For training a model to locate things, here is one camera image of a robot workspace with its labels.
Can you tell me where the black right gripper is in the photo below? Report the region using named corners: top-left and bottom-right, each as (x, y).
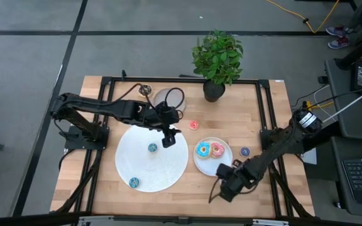
top-left (219, 163), bottom-right (259, 203)

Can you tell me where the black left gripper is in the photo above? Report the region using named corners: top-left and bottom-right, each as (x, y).
top-left (151, 105), bottom-right (182, 148)

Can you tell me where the large blue glazed donut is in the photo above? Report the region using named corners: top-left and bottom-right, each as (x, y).
top-left (195, 141), bottom-right (213, 159)

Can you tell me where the large pink glazed donut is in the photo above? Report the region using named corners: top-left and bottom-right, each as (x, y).
top-left (211, 141), bottom-right (226, 159)

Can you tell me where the large chocolate glazed donut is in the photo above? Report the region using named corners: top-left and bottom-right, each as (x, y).
top-left (138, 83), bottom-right (153, 99)

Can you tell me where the white round woven placemat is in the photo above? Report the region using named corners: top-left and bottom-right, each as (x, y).
top-left (114, 124), bottom-right (189, 193)

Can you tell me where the white round plate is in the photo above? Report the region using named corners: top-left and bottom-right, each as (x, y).
top-left (193, 136), bottom-right (234, 177)

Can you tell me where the grey round plate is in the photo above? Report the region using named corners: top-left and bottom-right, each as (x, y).
top-left (153, 87), bottom-right (187, 114)

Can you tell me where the black plant pot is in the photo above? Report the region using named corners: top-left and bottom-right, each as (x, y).
top-left (202, 78), bottom-right (226, 103)

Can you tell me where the green leafy plant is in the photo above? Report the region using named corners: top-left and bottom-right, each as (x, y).
top-left (192, 30), bottom-right (244, 86)

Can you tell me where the dark side table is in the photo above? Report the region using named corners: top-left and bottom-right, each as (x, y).
top-left (324, 58), bottom-right (362, 141)

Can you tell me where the black front crossbar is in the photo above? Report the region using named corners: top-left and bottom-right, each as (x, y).
top-left (0, 210), bottom-right (362, 226)

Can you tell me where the person's shoe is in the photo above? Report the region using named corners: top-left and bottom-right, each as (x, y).
top-left (327, 36), bottom-right (351, 50)
top-left (325, 25), bottom-right (353, 38)

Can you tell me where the black aluminium table frame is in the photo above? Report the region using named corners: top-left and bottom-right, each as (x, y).
top-left (50, 76), bottom-right (315, 220)

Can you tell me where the white cable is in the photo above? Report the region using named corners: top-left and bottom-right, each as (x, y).
top-left (321, 83), bottom-right (362, 123)

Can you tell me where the yellow extension cable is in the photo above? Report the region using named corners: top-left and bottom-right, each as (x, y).
top-left (265, 0), bottom-right (341, 34)

